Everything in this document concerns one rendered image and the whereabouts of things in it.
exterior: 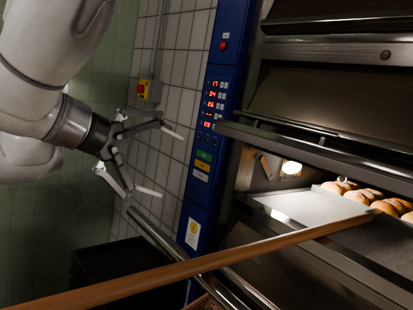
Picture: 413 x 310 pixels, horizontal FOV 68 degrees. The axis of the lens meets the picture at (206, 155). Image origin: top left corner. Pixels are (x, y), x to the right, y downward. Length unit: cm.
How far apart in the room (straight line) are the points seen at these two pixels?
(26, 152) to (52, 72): 70
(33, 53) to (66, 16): 7
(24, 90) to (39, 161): 70
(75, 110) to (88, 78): 110
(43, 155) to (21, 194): 57
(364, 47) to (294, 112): 22
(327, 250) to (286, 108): 39
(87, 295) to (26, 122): 27
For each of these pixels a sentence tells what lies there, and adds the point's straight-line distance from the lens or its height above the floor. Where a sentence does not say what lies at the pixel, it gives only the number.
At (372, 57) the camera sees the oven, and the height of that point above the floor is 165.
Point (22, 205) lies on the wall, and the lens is 174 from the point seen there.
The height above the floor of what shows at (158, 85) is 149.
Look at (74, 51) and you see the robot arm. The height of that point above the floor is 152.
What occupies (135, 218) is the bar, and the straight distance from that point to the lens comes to 81.
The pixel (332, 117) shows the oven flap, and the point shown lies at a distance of 82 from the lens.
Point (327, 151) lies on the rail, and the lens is 68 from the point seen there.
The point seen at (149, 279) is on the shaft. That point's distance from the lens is 53.
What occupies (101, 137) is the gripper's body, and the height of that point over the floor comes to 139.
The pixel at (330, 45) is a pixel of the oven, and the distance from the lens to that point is 88.
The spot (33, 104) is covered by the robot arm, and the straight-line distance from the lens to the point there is 52.
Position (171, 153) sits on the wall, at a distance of 133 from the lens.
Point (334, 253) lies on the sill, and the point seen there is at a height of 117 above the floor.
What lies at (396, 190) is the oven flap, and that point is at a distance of 62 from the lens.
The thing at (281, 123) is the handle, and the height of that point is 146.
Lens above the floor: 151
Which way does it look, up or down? 12 degrees down
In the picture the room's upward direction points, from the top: 11 degrees clockwise
